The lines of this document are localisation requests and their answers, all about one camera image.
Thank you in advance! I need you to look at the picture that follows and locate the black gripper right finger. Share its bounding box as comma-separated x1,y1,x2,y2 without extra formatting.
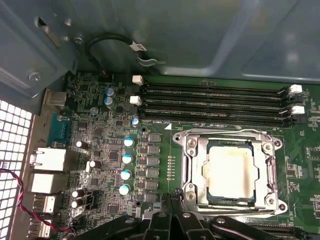
172,195,297,240

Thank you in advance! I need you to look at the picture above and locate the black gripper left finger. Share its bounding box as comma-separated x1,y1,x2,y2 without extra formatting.
69,195,174,240

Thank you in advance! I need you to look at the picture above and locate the silver CPU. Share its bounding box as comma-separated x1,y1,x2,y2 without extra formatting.
206,139,258,203

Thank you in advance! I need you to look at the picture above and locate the wire locking lever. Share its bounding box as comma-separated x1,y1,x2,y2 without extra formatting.
183,127,270,139

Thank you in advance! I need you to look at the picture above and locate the CPU socket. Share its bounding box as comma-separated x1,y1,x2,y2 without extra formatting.
172,127,288,217

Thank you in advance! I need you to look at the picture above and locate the black RAM slot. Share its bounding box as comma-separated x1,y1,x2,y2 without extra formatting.
247,222,301,233
131,74,303,97
124,103,307,127
129,86,293,106
129,95,306,116

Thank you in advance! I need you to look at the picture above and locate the silver rear port block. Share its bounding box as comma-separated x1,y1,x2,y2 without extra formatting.
42,89,69,108
29,172,56,195
28,146,68,173
33,194,57,215
28,218,53,239

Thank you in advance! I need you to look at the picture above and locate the green motherboard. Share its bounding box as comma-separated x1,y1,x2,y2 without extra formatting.
41,71,320,240

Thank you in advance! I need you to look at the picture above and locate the blue rear port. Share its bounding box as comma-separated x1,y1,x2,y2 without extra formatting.
46,112,73,149

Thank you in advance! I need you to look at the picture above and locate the black PC case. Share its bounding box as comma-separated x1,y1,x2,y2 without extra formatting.
0,0,320,240

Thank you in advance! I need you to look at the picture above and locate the red black twisted wire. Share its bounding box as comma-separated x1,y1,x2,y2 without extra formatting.
0,167,76,235

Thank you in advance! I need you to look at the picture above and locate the black looped wire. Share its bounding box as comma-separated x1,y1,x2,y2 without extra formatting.
84,33,148,76

